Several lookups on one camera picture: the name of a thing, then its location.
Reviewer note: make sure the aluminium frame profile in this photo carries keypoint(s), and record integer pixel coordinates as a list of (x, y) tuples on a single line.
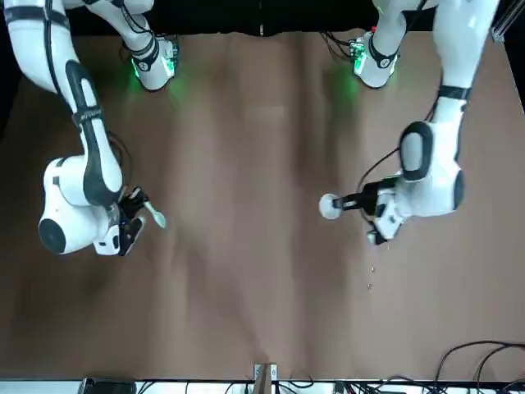
[(505, 22)]

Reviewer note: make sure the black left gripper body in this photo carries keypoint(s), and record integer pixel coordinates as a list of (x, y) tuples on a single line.
[(371, 197)]

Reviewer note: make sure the aluminium camera post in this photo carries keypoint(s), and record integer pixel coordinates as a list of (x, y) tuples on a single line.
[(266, 379)]

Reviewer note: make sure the small white crucible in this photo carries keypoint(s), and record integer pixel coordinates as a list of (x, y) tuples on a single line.
[(328, 207)]

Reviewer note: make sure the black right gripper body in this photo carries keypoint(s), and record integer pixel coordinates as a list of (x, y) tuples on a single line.
[(127, 240)]

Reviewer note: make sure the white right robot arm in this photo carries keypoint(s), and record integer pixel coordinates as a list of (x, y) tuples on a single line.
[(65, 193)]

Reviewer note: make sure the small pale green spoon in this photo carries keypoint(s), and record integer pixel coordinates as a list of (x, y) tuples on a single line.
[(160, 221)]

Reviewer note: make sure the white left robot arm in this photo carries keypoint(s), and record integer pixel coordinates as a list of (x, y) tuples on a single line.
[(435, 184)]

